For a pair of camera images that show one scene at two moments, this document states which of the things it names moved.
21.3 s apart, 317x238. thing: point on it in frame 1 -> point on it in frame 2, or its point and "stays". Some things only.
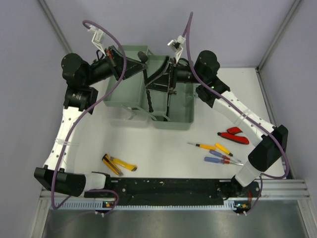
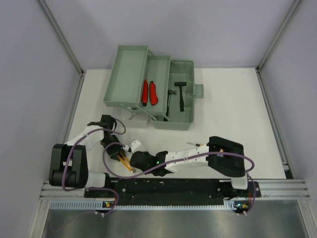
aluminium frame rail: (298, 189) stays
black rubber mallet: (142, 56) -> (181, 84)
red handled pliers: (230, 134) -> (153, 96)
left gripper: (114, 60) -> (113, 152)
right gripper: (160, 83) -> (144, 152)
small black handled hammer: (170, 92) stays
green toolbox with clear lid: (131, 104) stays
